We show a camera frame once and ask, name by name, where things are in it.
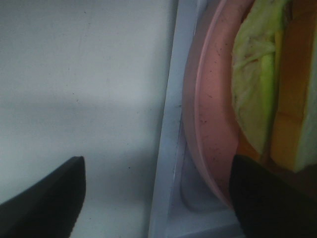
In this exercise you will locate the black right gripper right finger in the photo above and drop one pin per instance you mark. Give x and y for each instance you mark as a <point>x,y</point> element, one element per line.
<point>266,206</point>

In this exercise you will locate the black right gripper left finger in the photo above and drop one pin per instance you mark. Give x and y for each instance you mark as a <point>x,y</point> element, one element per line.
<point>49,208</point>

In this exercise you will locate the pink round plate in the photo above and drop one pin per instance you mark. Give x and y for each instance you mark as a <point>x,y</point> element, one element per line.
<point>211,130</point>

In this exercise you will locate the sandwich with lettuce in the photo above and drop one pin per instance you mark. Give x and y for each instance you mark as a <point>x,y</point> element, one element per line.
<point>274,83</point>

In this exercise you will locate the white microwave oven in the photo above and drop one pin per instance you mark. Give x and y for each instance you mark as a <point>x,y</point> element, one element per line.
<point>183,206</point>

